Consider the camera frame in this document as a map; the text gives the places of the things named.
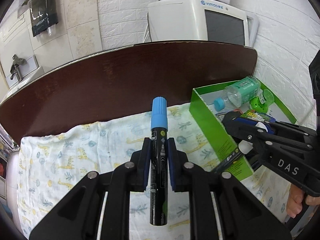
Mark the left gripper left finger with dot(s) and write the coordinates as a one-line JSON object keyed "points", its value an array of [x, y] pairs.
{"points": [[145, 163]]}

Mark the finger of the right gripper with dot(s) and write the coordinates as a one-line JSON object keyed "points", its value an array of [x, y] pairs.
{"points": [[253, 156], [255, 123]]}

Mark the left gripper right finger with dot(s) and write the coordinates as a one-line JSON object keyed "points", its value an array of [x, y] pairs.
{"points": [[176, 161]]}

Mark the black marker white cap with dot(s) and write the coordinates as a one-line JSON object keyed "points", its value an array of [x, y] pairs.
{"points": [[232, 154]]}

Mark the small green printed box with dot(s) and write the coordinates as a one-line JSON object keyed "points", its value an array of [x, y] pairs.
{"points": [[257, 116]]}

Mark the green plug-in mosquito repeller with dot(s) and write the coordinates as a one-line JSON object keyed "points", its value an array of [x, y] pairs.
{"points": [[263, 101]]}

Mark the black marker blue cap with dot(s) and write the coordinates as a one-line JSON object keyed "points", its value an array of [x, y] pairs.
{"points": [[159, 163]]}

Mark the clear bottle green label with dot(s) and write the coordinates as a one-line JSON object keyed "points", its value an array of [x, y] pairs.
{"points": [[237, 94]]}

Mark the green cardboard box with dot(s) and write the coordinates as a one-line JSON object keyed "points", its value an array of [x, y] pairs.
{"points": [[223, 144]]}

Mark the person's right hand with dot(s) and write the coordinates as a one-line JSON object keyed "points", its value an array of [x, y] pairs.
{"points": [[295, 201]]}

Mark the giraffe print white cloth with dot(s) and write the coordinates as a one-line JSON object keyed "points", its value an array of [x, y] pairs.
{"points": [[50, 166]]}

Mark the white countertop appliance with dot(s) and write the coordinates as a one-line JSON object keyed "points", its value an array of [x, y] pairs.
{"points": [[201, 20]]}

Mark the dark metal wall faucet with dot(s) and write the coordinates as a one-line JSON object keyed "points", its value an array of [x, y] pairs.
{"points": [[15, 67]]}

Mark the dark wall-mounted dispenser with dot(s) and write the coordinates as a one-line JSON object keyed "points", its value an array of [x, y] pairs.
{"points": [[43, 16]]}

